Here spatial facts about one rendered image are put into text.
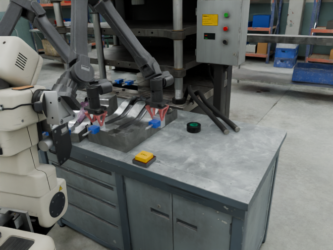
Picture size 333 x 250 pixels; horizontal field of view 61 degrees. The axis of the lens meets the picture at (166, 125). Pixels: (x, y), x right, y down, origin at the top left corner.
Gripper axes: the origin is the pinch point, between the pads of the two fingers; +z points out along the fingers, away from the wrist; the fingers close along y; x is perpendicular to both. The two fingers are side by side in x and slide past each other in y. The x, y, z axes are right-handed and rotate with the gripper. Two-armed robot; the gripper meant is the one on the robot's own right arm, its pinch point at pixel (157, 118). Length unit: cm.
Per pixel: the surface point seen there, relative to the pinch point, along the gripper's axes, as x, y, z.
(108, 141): 13.8, 20.9, 12.0
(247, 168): -1.3, -45.2, 15.1
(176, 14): -60, 24, -45
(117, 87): -66, 85, 12
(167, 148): -0.3, -5.0, 15.3
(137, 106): -14.7, 24.2, 3.0
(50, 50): -341, 547, 51
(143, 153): 15.1, -1.8, 11.8
